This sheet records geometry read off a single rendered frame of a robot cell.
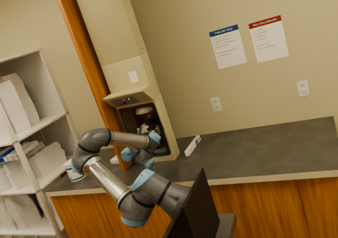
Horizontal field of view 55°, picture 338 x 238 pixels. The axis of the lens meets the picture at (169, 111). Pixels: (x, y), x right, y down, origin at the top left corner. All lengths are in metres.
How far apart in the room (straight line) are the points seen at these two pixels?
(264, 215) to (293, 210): 0.17
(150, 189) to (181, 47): 1.35
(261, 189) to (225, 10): 1.20
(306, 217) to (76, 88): 2.12
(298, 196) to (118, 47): 1.41
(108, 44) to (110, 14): 0.19
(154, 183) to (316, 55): 1.43
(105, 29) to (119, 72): 0.29
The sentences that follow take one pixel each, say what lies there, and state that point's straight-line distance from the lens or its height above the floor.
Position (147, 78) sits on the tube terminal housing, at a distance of 2.14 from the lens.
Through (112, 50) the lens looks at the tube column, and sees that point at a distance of 2.22.
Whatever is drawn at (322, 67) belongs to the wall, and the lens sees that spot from 2.36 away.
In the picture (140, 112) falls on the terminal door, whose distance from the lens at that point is 2.24.
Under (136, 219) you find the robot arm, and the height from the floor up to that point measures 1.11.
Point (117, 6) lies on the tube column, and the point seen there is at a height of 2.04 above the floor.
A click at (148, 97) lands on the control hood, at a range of 2.12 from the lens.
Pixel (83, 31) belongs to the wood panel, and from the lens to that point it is 2.34.
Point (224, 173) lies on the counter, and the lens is 1.95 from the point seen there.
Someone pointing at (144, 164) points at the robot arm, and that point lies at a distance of 1.93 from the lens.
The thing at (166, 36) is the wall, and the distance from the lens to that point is 2.50.
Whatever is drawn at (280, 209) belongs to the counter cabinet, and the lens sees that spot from 1.99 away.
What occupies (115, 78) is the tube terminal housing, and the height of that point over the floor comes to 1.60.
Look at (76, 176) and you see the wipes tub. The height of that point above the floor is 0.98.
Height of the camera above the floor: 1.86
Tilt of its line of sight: 15 degrees down
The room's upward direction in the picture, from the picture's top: 18 degrees counter-clockwise
